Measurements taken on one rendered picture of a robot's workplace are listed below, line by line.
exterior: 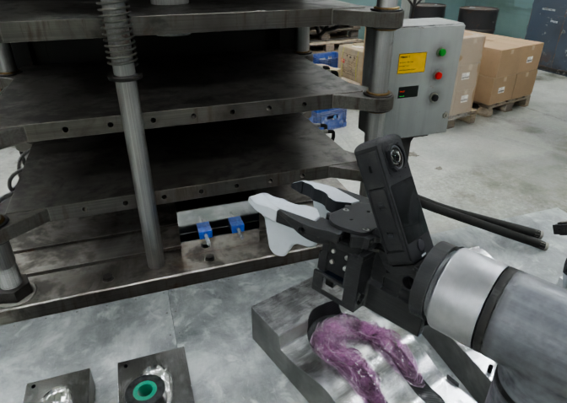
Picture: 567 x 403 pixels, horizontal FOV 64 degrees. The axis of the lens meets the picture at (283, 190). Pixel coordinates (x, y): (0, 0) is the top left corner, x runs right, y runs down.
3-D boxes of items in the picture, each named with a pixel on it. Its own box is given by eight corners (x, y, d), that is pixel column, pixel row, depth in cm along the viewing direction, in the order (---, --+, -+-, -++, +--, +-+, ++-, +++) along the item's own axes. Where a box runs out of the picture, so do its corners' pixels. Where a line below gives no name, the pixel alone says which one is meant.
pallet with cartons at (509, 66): (529, 105, 549) (546, 42, 514) (486, 118, 510) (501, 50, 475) (449, 83, 639) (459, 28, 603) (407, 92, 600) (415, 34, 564)
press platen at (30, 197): (393, 210, 161) (400, 165, 153) (-18, 287, 124) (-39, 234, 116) (308, 131, 230) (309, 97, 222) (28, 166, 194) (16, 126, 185)
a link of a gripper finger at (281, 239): (233, 246, 49) (310, 274, 45) (235, 196, 46) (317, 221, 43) (247, 235, 51) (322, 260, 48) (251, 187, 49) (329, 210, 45)
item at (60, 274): (387, 244, 167) (390, 228, 163) (-9, 330, 130) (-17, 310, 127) (305, 157, 237) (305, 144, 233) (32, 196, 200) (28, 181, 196)
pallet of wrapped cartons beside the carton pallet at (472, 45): (476, 122, 496) (496, 34, 451) (422, 135, 462) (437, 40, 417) (401, 94, 590) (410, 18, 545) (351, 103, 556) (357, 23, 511)
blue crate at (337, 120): (348, 126, 484) (350, 107, 473) (315, 134, 465) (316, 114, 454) (316, 111, 530) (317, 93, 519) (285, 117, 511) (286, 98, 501)
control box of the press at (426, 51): (413, 340, 221) (472, 24, 151) (357, 356, 212) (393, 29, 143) (390, 309, 239) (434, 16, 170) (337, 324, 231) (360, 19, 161)
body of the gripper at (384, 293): (304, 286, 46) (409, 349, 39) (314, 210, 43) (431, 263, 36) (347, 261, 51) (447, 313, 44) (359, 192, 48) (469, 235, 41)
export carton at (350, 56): (388, 81, 598) (391, 50, 579) (359, 84, 582) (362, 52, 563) (362, 70, 649) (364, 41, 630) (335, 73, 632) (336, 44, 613)
